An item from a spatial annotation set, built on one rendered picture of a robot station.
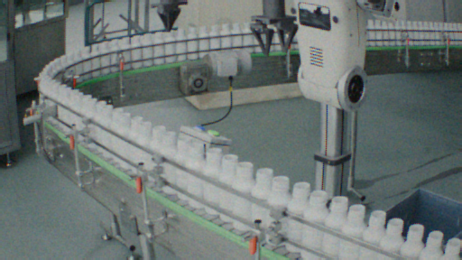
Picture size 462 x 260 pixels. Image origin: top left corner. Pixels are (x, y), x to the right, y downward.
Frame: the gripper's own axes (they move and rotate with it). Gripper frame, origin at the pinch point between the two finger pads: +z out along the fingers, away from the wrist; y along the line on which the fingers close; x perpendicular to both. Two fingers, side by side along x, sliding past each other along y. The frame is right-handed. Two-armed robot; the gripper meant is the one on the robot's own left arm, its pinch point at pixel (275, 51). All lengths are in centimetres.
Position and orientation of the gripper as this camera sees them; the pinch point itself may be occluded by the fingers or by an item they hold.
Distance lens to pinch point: 161.1
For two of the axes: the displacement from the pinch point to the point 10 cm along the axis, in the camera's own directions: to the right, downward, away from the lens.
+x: -6.4, -2.3, 7.3
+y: 7.7, -2.1, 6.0
